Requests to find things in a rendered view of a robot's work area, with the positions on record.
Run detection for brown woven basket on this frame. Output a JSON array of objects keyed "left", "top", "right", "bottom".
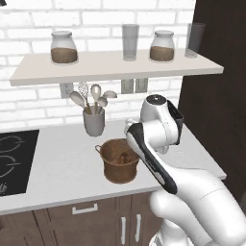
[{"left": 94, "top": 137, "right": 141, "bottom": 185}]

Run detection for brown cabinet door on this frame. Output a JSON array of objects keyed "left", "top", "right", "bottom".
[
  {"left": 116, "top": 193, "right": 133, "bottom": 246},
  {"left": 130, "top": 190, "right": 165, "bottom": 246}
]

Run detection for tall dark brown cabinet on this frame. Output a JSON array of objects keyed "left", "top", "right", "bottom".
[{"left": 177, "top": 0, "right": 246, "bottom": 206}]

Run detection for brown cabinet panel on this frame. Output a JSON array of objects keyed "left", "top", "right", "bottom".
[{"left": 0, "top": 209, "right": 41, "bottom": 246}]

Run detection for grey utensil pot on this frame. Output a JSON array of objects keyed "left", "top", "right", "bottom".
[{"left": 82, "top": 106, "right": 106, "bottom": 138}]

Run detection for pale wooden spoon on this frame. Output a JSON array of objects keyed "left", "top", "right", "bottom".
[
  {"left": 95, "top": 96, "right": 109, "bottom": 115},
  {"left": 89, "top": 83, "right": 103, "bottom": 115},
  {"left": 68, "top": 90, "right": 92, "bottom": 115},
  {"left": 102, "top": 89, "right": 118, "bottom": 100}
]

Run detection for metal whisk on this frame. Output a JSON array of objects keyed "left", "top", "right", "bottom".
[{"left": 78, "top": 81, "right": 91, "bottom": 110}]

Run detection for clear drinking glass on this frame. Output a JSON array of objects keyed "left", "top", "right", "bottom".
[
  {"left": 121, "top": 23, "right": 140, "bottom": 62},
  {"left": 184, "top": 22, "right": 207, "bottom": 60}
]

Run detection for glass jar with brown contents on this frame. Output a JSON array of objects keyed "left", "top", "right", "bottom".
[
  {"left": 49, "top": 30, "right": 80, "bottom": 65},
  {"left": 148, "top": 30, "right": 176, "bottom": 63}
]

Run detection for brown drawer front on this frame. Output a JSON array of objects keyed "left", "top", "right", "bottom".
[{"left": 33, "top": 196, "right": 119, "bottom": 246}]

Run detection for black hob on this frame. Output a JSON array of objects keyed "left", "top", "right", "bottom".
[{"left": 0, "top": 129, "right": 40, "bottom": 198}]

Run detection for grey wall switch plate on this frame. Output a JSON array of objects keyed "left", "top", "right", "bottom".
[
  {"left": 134, "top": 77, "right": 149, "bottom": 94},
  {"left": 120, "top": 78, "right": 135, "bottom": 95}
]

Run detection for white wall shelf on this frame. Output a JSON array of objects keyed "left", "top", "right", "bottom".
[{"left": 9, "top": 48, "right": 225, "bottom": 87}]

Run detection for white wall socket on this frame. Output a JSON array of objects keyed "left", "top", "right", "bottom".
[{"left": 59, "top": 82, "right": 75, "bottom": 99}]

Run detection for white drawer handle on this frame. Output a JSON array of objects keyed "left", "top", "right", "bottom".
[{"left": 71, "top": 203, "right": 99, "bottom": 215}]

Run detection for white cabinet door handle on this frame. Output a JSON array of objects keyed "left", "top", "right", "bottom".
[
  {"left": 134, "top": 213, "right": 142, "bottom": 243},
  {"left": 120, "top": 216, "right": 128, "bottom": 246}
]

